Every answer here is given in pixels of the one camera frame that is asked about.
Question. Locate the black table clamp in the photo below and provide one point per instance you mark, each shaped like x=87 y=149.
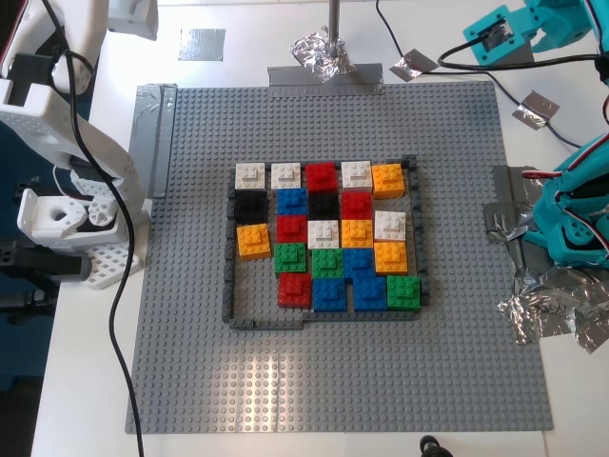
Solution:
x=47 y=264

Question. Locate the white lego cube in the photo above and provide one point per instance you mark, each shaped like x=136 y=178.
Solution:
x=249 y=176
x=323 y=233
x=356 y=175
x=390 y=225
x=286 y=176

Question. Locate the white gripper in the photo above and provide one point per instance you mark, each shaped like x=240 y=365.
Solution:
x=101 y=210

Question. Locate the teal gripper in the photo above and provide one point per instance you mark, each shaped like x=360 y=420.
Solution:
x=539 y=40

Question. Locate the dark grey brick frame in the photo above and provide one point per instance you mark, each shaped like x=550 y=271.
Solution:
x=266 y=324

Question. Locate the dark grey tape patch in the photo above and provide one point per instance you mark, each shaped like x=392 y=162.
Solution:
x=516 y=183

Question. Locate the long grey duct tape strip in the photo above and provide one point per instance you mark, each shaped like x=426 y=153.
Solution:
x=159 y=143

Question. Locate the large crumpled foil sheet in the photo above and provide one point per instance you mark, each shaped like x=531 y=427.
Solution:
x=547 y=304

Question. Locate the orange lego cube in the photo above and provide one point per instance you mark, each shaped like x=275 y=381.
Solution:
x=391 y=258
x=357 y=233
x=387 y=180
x=253 y=242

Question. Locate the crumpled silver tape patch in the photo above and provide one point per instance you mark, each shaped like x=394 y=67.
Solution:
x=535 y=109
x=414 y=64

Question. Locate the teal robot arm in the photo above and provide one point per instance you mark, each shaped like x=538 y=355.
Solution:
x=571 y=238

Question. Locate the teal camera mount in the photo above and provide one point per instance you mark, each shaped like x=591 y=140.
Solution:
x=485 y=35

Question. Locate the red lego cube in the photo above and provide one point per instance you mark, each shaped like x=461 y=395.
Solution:
x=295 y=290
x=291 y=228
x=321 y=177
x=357 y=205

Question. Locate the blue lego cube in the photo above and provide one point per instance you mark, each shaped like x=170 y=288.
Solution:
x=329 y=295
x=369 y=294
x=292 y=201
x=359 y=263

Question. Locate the black knob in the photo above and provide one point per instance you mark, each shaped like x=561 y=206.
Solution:
x=435 y=447

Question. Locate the large grey lego baseplate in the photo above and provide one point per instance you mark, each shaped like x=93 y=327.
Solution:
x=333 y=381

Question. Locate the grey metal pole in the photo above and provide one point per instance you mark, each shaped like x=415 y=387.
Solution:
x=335 y=19

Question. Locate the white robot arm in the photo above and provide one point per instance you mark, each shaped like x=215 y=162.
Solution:
x=28 y=119

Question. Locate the crumpled foil around pole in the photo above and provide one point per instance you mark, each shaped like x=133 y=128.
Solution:
x=323 y=54

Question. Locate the green lego cube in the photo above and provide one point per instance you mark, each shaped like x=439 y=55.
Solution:
x=327 y=263
x=290 y=258
x=404 y=292

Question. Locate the black lego cube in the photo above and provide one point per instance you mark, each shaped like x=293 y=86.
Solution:
x=323 y=205
x=250 y=206

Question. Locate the silver tape rectangle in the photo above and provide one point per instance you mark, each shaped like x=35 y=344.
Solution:
x=202 y=45

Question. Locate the crumpled grey duct tape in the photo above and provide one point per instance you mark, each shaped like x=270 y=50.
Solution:
x=506 y=221

